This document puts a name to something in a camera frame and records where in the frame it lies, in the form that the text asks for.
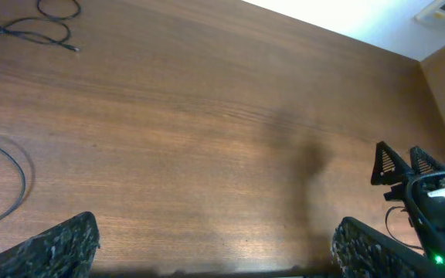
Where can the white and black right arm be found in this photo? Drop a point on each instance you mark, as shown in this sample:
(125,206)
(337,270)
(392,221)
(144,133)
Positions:
(427,217)

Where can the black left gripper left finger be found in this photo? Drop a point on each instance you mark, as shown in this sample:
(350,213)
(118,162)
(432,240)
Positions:
(65,250)

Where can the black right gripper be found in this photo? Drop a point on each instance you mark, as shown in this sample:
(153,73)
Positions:
(390,169)

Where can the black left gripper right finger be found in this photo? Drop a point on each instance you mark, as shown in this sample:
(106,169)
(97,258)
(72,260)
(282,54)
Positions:
(362,251)

